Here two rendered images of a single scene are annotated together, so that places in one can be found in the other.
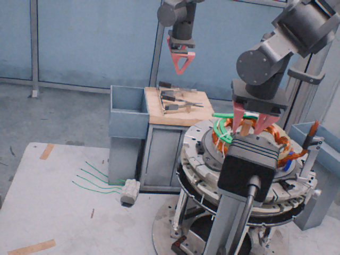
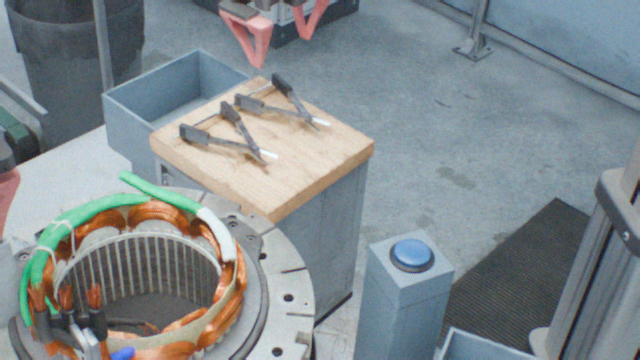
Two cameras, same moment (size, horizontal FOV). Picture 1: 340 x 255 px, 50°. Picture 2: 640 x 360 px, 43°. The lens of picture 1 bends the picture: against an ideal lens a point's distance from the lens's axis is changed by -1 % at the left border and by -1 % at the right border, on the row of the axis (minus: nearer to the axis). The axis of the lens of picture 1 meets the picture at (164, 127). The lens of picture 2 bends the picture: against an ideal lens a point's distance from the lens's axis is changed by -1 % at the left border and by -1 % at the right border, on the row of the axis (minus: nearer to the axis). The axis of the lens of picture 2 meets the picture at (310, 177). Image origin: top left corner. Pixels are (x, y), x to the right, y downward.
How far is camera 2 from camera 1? 0.90 m
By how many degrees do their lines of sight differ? 43
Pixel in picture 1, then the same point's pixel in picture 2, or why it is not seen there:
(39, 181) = (59, 180)
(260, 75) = not seen: outside the picture
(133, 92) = (232, 79)
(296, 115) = (589, 326)
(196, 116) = (240, 179)
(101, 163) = not seen: hidden behind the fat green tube
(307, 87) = (620, 253)
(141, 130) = (150, 159)
